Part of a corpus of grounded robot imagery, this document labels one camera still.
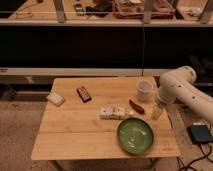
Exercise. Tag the tray of clutter on shelf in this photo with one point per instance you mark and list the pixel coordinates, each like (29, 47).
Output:
(135, 9)

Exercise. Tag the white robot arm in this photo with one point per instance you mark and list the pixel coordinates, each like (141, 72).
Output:
(178, 84)

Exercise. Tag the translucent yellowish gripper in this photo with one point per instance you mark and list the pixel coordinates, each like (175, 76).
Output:
(157, 111)

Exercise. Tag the eyeglasses on shelf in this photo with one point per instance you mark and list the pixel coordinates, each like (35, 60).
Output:
(22, 15)

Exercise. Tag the wooden folding table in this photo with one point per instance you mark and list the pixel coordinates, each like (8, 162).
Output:
(74, 130)

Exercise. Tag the brown chocolate bar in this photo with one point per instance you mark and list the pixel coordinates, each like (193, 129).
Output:
(83, 94)

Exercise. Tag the black remote on shelf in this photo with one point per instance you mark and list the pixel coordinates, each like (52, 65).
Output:
(79, 9)

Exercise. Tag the white plastic cup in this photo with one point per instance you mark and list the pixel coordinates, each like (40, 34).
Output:
(144, 90)

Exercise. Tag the green bowl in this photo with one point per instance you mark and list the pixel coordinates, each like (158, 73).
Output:
(135, 136)

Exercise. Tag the white patterned box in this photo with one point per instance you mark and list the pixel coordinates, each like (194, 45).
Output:
(112, 112)

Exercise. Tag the dark blue foot pedal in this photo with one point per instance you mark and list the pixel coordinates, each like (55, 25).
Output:
(199, 134)

